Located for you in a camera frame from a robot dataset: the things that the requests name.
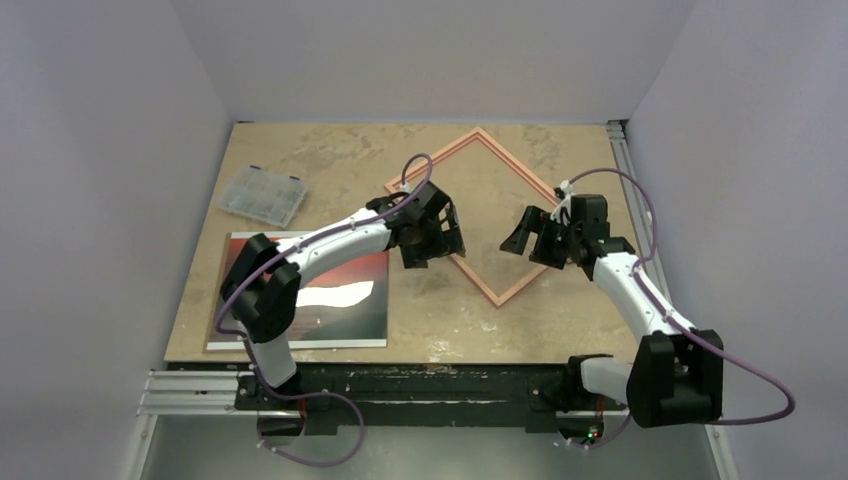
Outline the pink wooden picture frame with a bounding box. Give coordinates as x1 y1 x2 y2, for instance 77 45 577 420
376 124 553 316

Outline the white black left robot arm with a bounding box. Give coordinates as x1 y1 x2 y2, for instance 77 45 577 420
215 181 465 409

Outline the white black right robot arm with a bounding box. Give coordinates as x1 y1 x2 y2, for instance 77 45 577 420
500 194 724 428

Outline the clear plastic organizer box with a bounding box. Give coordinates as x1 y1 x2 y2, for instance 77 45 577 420
218 165 308 229

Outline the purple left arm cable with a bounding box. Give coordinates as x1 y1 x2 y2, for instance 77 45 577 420
211 153 435 469

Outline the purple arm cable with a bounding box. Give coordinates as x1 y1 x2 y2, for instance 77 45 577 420
553 166 796 452
211 153 435 469

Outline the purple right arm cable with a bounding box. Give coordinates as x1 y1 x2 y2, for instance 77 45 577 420
553 166 796 452

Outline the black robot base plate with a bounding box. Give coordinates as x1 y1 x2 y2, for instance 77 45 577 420
234 363 626 435

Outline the aluminium rail frame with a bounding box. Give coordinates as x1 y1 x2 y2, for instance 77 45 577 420
123 122 738 479

